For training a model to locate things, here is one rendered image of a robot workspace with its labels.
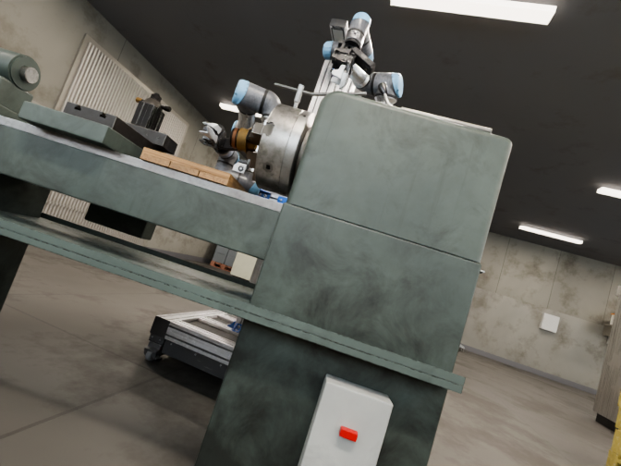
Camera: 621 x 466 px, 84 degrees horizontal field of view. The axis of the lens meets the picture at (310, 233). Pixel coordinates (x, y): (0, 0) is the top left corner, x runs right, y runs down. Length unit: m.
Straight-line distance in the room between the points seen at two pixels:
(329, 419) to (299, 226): 0.52
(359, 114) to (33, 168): 1.07
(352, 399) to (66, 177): 1.11
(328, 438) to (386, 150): 0.80
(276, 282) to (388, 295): 0.32
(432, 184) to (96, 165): 1.06
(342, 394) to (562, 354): 9.80
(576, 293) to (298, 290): 9.98
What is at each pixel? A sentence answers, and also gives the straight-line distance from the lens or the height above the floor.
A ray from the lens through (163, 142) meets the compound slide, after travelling 1.49.
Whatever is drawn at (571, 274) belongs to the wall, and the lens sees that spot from 10.73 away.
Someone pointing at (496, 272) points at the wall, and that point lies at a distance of 10.11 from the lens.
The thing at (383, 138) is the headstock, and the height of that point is 1.14.
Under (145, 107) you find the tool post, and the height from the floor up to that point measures 1.10.
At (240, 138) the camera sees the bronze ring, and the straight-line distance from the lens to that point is 1.31.
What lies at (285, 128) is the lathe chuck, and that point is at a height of 1.10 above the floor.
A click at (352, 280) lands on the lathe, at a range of 1.00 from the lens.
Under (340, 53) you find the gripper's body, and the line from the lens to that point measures 1.45.
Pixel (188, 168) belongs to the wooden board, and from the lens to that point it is 1.17.
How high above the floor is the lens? 0.70
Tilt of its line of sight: 6 degrees up
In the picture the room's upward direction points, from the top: 18 degrees clockwise
